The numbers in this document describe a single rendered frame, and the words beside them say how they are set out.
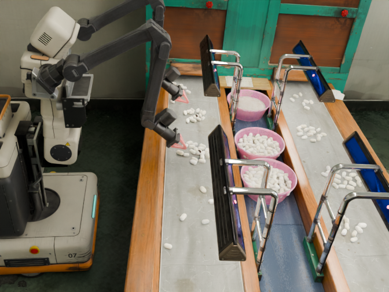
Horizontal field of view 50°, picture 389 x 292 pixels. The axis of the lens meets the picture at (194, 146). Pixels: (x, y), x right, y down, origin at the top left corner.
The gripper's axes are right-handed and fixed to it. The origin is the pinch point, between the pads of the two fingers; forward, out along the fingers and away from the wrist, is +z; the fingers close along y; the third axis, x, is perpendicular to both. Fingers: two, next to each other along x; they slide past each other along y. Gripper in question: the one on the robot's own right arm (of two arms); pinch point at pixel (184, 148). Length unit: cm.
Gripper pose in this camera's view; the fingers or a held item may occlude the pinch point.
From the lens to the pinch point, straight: 203.6
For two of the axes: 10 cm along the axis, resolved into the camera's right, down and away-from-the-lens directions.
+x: -7.1, 5.8, 3.9
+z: 7.0, 5.7, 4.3
